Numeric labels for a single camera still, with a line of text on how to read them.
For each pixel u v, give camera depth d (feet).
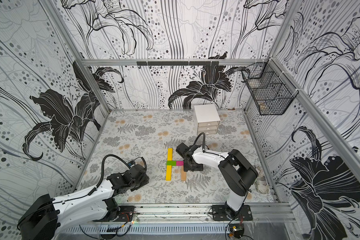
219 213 2.35
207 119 3.15
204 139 2.17
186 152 2.18
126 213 2.38
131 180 2.06
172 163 2.92
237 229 2.31
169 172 2.84
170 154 3.06
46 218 1.30
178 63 3.06
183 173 2.81
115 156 2.38
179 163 3.03
